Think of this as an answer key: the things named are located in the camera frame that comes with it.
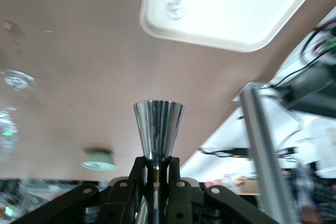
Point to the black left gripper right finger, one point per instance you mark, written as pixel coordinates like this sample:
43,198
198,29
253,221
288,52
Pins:
183,203

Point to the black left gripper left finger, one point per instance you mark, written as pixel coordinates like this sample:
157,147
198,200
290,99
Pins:
115,203

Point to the steel double jigger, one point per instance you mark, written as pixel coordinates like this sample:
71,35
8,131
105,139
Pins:
157,129

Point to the mint green ice bowl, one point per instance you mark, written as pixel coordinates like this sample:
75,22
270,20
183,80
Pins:
99,159

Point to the clear wine glass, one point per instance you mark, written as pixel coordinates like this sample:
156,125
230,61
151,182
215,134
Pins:
18,79

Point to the black electronics box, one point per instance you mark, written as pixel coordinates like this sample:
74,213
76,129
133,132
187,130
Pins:
312,85

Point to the white rabbit print tray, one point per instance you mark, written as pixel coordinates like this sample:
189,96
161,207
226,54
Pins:
231,11

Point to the small brown liquid spill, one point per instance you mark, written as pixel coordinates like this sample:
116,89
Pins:
14,27

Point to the aluminium camera post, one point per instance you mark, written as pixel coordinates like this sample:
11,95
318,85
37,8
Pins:
265,155

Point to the metal post bracket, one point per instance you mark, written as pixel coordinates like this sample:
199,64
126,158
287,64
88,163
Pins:
246,87

